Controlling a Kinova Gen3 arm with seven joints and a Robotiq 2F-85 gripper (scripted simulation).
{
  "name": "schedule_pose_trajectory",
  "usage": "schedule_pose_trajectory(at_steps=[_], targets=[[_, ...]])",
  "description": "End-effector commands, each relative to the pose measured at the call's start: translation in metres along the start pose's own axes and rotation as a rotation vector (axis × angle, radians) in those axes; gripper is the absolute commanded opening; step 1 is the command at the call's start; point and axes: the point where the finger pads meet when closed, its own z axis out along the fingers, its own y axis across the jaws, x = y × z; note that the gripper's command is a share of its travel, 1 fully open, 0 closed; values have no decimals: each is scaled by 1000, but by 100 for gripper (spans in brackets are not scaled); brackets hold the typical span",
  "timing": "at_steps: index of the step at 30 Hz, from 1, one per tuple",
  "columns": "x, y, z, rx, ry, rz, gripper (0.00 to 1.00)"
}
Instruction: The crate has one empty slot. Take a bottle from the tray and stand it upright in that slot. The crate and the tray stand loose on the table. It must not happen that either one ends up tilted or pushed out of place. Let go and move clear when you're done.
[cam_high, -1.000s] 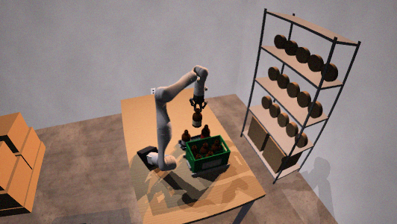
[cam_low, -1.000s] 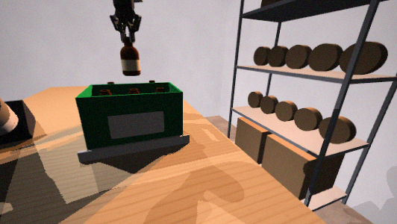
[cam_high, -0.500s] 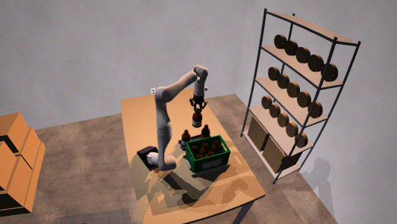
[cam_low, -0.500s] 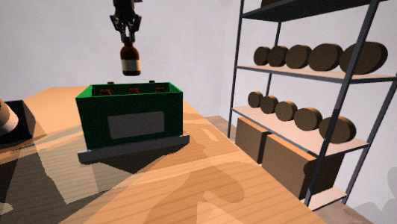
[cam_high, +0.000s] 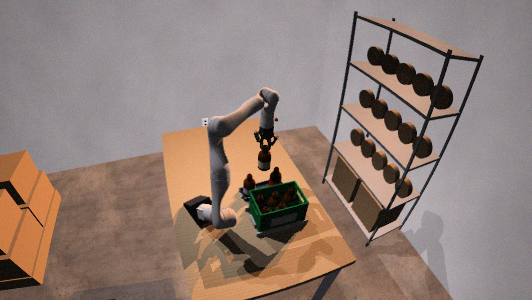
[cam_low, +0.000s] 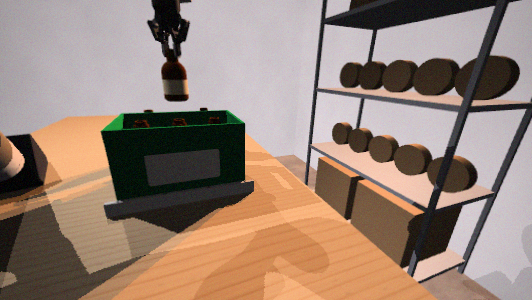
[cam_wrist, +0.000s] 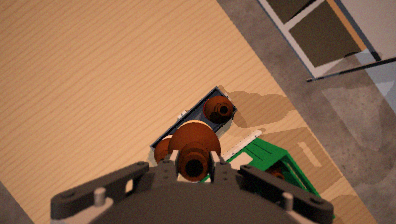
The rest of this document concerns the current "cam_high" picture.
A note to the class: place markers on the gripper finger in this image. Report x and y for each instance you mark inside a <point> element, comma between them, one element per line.
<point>271,143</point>
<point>256,134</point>

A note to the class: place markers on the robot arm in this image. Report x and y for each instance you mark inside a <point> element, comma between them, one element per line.
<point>220,177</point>

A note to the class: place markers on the dark green crate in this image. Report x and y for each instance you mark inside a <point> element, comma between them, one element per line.
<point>282,217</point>

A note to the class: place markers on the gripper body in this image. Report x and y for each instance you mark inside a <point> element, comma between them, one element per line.
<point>270,131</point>

